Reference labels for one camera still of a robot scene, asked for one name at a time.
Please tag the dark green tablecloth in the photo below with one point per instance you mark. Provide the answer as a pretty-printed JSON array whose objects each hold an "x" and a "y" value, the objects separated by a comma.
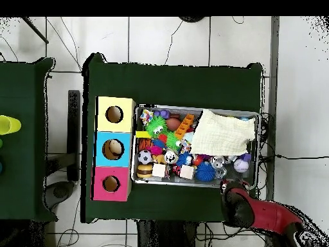
[
  {"x": 23, "y": 180},
  {"x": 167, "y": 85}
]

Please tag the orange plastic block with holes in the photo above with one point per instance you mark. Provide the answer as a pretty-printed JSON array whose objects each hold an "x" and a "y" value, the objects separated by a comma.
[{"x": 183, "y": 127}]

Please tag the small soccer ball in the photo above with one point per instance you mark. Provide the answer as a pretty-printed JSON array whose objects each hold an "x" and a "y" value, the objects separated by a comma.
[{"x": 144, "y": 157}]

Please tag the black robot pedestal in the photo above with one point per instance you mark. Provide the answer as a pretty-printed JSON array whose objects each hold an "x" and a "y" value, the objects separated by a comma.
[{"x": 164, "y": 235}]

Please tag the large wooden block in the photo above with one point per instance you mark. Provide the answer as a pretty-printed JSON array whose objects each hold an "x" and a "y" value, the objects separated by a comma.
[{"x": 186, "y": 171}]

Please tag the wooden box with three holes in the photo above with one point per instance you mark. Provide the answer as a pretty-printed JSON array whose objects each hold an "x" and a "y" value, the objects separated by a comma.
[{"x": 102, "y": 180}]

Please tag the small wooden block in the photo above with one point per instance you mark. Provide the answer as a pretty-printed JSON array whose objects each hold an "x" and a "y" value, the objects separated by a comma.
[{"x": 158, "y": 169}]

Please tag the green spiky ball with eyes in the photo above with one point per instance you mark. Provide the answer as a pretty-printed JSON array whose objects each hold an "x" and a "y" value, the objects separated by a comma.
[{"x": 156, "y": 126}]

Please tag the black rod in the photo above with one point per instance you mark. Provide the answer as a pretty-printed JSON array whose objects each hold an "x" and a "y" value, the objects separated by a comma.
[{"x": 36, "y": 31}]

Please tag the cream waffle cloth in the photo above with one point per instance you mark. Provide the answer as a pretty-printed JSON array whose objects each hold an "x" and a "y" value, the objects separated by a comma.
[{"x": 221, "y": 135}]

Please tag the yellow-green cup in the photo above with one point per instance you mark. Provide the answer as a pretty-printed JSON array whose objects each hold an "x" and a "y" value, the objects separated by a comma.
[{"x": 9, "y": 124}]

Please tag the toy hamburger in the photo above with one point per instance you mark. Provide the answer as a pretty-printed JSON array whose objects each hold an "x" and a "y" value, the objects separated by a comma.
[{"x": 144, "y": 171}]

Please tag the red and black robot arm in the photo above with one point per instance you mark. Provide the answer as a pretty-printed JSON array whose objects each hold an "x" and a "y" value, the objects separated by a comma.
[{"x": 272, "y": 216}]

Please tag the silver mesh bin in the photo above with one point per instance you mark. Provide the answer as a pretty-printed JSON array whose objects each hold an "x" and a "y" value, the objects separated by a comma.
[{"x": 180, "y": 181}]

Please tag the white baseball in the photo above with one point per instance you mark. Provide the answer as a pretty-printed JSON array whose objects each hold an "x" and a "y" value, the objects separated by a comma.
[{"x": 241, "y": 166}]

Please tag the blue spiky ball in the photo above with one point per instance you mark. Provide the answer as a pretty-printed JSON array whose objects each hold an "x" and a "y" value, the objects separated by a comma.
[{"x": 205, "y": 171}]

